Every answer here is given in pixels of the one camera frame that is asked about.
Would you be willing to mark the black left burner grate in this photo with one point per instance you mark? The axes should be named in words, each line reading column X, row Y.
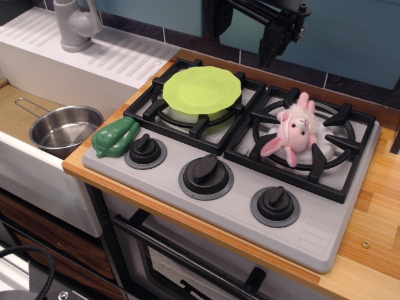
column 207, row 132

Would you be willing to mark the white toy sink basin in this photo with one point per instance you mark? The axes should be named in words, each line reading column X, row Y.
column 104, row 76

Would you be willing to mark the small stainless steel pot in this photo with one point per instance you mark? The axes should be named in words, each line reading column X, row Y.
column 61, row 131

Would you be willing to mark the black right burner grate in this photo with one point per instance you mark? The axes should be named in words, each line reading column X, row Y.
column 327, row 169

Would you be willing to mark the grey toy faucet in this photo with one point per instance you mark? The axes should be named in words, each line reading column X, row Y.
column 76, row 27

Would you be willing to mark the black right stove knob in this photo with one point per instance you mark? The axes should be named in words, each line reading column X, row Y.
column 275, row 207

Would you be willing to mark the black burner grate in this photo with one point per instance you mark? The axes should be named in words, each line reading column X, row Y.
column 327, row 169
column 207, row 132

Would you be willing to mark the pink stuffed rabbit toy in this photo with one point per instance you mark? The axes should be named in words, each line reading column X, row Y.
column 296, row 131

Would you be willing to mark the toy oven door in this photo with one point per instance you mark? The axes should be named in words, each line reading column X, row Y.
column 235, row 267

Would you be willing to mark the black left stove knob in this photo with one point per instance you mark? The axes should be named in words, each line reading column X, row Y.
column 145, row 153

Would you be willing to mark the green toy bell pepper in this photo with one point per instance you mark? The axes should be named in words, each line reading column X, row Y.
column 114, row 139

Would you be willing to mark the light green plastic plate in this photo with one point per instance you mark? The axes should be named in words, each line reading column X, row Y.
column 202, row 90

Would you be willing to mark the black oven door handle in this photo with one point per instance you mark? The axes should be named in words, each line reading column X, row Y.
column 166, row 251

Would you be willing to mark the grey toy stove top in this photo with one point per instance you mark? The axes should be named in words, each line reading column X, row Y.
column 313, row 240

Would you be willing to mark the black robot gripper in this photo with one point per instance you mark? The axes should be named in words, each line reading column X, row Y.
column 283, row 22

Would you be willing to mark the black stove knob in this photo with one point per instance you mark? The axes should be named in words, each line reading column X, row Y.
column 206, row 178
column 275, row 207
column 145, row 153

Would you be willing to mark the brown wooden drawer front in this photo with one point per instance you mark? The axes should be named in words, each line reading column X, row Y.
column 79, row 257

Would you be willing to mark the black middle stove knob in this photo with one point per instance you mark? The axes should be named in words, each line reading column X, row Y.
column 206, row 178

